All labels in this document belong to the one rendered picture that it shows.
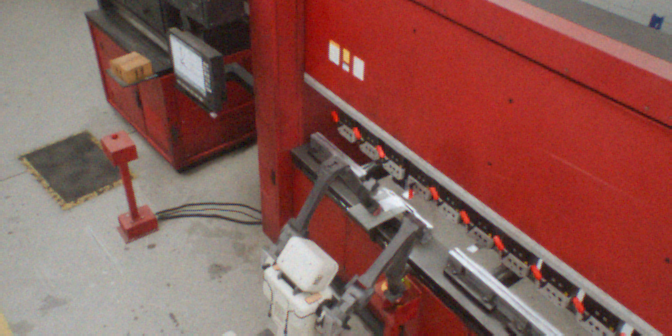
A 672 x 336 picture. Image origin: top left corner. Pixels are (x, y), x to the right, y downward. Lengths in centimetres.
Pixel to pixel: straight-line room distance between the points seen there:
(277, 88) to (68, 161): 246
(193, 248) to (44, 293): 97
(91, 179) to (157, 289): 134
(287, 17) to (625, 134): 191
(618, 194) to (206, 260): 291
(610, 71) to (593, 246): 70
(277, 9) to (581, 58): 173
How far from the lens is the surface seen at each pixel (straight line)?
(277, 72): 357
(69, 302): 446
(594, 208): 246
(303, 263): 254
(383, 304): 321
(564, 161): 245
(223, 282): 432
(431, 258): 328
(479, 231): 293
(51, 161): 563
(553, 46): 230
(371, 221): 325
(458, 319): 320
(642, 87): 217
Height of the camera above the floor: 323
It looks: 37 degrees down
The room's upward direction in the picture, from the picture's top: 2 degrees clockwise
